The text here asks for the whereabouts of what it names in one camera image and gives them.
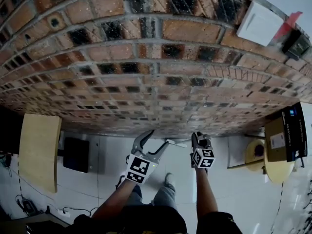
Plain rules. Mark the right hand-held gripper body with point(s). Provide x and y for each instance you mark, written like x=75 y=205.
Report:
x=203 y=158

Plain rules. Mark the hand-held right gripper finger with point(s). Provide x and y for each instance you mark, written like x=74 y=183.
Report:
x=206 y=140
x=195 y=140

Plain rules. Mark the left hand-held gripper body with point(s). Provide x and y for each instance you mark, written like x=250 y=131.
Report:
x=138 y=167

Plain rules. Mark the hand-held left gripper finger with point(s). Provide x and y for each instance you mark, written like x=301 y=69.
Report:
x=140 y=140
x=159 y=149

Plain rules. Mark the person's right forearm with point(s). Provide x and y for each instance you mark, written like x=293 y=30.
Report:
x=206 y=191

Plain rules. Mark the person's left forearm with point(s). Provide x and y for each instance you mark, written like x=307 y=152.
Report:
x=114 y=199

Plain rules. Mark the person's grey shoe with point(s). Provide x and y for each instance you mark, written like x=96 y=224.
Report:
x=169 y=179

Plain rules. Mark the person's grey trousers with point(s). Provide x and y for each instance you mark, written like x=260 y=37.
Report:
x=163 y=196

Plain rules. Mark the yellow round stool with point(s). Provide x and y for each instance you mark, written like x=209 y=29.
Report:
x=254 y=156

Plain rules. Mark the person's black shirt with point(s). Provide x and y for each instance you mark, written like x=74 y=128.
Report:
x=151 y=220

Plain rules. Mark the black box on floor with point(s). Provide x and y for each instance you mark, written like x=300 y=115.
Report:
x=76 y=155

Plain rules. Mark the brown cardboard box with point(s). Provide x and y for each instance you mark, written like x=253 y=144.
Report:
x=275 y=140

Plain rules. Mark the round yellow table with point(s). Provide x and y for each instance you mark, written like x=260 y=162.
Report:
x=279 y=172

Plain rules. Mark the black and blue carton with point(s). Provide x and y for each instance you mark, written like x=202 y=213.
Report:
x=295 y=133

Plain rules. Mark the light wooden table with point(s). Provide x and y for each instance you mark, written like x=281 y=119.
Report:
x=39 y=150

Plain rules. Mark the dark cabinet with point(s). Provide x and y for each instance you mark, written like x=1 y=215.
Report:
x=9 y=130

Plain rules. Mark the red tape strip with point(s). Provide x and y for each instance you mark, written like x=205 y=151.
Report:
x=287 y=23

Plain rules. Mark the white wall box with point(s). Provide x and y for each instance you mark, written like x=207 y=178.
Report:
x=259 y=23

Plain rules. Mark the black wall switch box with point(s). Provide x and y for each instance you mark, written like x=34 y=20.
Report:
x=296 y=45

